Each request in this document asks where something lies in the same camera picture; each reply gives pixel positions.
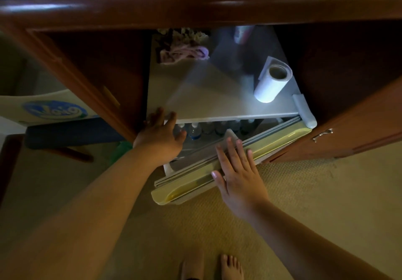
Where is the person's right hand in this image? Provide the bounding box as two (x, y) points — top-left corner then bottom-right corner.
(211, 136), (271, 219)

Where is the person's left hand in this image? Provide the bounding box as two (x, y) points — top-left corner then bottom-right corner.
(133, 107), (188, 168)

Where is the group of bottles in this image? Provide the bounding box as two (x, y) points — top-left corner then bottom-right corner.
(173, 119), (261, 143)

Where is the white mini fridge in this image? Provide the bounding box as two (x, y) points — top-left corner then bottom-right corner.
(146, 25), (318, 207)

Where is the person's left forearm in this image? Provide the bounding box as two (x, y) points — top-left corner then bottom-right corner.
(0, 146), (157, 280)

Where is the person's right foot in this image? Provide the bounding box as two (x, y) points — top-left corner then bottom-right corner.
(219, 254), (244, 280)

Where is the person's foot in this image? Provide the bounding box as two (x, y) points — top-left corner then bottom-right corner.
(219, 254), (244, 280)
(180, 248), (205, 280)

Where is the person's left foot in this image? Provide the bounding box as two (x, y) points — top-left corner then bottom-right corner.
(180, 248), (205, 280)

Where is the green plastic bag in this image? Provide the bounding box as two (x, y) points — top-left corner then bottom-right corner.
(110, 141), (134, 164)

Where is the wooden chair black cushion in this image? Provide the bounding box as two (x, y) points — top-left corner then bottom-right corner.
(0, 118), (126, 195)

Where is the pink cloth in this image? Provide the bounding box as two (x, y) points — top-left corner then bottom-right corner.
(158, 45), (210, 66)

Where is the white paper roll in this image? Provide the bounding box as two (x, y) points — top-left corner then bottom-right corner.
(253, 56), (294, 104)

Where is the floral patterned cloth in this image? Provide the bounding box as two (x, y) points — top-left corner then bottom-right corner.
(157, 27), (209, 47)

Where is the cardboard box blue print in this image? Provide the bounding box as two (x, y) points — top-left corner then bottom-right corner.
(0, 89), (101, 127)

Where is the purple patterned tumbler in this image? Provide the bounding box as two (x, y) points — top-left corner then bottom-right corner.
(234, 25), (255, 45)

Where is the dark wooden cabinet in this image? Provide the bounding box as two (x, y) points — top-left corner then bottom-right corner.
(0, 0), (402, 166)

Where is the metal cabinet door handle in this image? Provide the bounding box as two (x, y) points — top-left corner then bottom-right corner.
(312, 128), (333, 143)

